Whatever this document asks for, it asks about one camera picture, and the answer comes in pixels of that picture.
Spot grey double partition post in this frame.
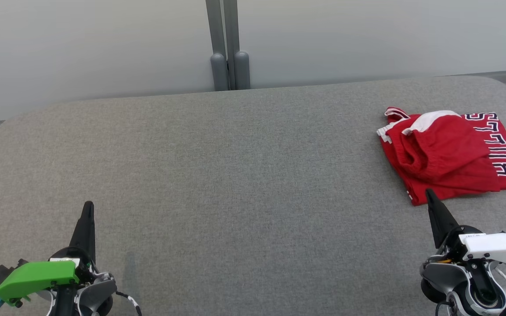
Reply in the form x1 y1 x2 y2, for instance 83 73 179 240
206 0 252 91

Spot red shorts with white stripe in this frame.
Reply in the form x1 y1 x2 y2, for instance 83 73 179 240
385 111 502 196

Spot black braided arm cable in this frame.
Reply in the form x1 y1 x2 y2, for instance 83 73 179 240
115 290 142 316

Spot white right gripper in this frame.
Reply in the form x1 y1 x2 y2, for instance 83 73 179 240
425 188 506 266

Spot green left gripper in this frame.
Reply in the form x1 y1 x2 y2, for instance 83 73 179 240
0 201 97 307

